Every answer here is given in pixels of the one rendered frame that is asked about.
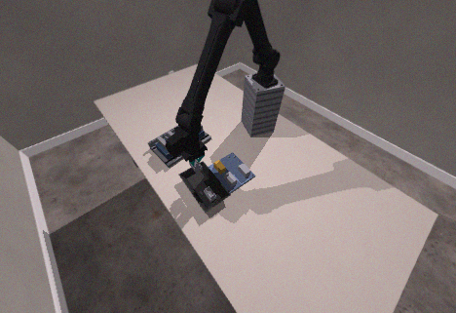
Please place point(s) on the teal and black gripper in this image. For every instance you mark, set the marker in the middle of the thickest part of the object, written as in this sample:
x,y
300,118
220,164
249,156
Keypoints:
x,y
194,152

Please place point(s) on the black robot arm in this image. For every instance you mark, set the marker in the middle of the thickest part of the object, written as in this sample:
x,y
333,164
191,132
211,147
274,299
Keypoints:
x,y
189,124

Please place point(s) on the yellow-orange block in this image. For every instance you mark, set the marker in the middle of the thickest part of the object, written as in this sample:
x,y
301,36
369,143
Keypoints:
x,y
219,167

